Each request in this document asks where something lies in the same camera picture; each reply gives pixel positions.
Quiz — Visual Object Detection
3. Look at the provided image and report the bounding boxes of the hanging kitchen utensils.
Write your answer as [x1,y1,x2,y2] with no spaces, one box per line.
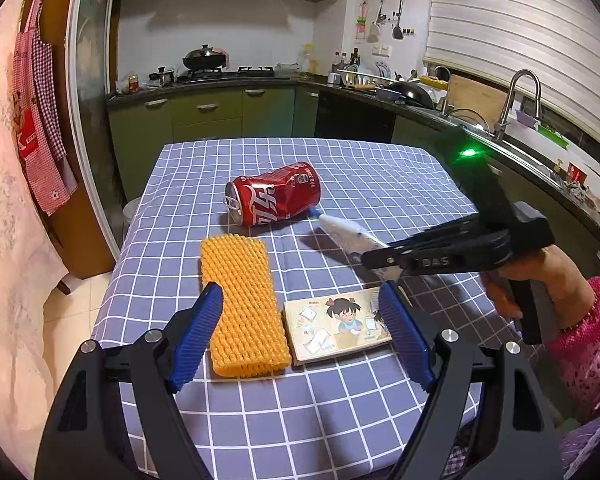
[355,0,417,44]

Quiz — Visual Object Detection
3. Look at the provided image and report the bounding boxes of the person's right hand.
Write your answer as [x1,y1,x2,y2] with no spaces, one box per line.
[481,246,596,332]

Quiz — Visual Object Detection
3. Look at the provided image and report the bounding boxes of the black frying pan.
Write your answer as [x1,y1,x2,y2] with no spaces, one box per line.
[379,81,435,109]

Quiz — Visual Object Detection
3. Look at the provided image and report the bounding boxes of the cartoon printed packet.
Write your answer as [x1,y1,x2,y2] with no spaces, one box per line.
[282,287,396,367]

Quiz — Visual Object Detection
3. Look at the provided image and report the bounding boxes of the gas stove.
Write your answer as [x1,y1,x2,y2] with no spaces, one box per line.
[177,66,292,84]

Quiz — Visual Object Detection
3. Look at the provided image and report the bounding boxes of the sliding door frame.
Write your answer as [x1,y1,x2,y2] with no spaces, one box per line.
[67,0,127,266]

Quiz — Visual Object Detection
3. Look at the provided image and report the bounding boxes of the white window blind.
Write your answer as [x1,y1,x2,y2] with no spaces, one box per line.
[424,0,600,153]

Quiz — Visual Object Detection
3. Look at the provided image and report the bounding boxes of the black wok with lid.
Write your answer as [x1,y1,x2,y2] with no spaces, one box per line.
[182,44,229,72]

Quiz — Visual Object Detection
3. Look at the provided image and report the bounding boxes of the green kitchen base cabinets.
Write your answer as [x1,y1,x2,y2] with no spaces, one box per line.
[107,85,397,203]

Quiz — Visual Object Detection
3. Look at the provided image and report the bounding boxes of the wooden cutting board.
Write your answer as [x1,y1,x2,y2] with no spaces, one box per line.
[446,73,512,119]

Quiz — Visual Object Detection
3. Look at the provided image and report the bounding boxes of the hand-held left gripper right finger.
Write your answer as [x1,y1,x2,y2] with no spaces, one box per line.
[376,282,563,480]

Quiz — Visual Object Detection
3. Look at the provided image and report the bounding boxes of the steel kitchen faucet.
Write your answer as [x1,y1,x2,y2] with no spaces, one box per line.
[494,69,544,142]

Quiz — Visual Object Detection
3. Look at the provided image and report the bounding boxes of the white tube blue cap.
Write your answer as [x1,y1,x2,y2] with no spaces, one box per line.
[307,207,406,281]

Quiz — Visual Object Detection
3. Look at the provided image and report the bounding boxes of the red checked apron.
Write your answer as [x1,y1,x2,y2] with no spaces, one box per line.
[12,0,79,216]

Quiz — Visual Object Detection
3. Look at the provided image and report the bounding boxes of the red soda can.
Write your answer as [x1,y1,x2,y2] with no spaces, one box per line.
[224,161,322,227]

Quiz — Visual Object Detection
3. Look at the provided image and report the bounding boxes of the blue checked tablecloth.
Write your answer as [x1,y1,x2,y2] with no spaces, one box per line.
[90,139,486,480]

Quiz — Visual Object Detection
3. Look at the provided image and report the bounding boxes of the yellow foam net sleeve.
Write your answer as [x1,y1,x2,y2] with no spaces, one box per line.
[200,232,292,377]

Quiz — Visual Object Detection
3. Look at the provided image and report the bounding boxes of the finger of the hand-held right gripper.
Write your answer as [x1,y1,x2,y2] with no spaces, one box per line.
[387,217,483,252]
[361,242,483,278]

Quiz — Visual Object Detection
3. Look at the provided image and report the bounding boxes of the small steel pot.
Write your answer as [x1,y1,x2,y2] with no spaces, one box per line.
[148,65,177,87]

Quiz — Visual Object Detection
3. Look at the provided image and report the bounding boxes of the white bucket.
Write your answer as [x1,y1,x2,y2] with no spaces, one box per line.
[122,197,144,227]

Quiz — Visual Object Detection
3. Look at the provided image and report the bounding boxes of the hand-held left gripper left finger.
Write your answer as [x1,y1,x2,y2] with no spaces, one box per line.
[32,282,226,480]

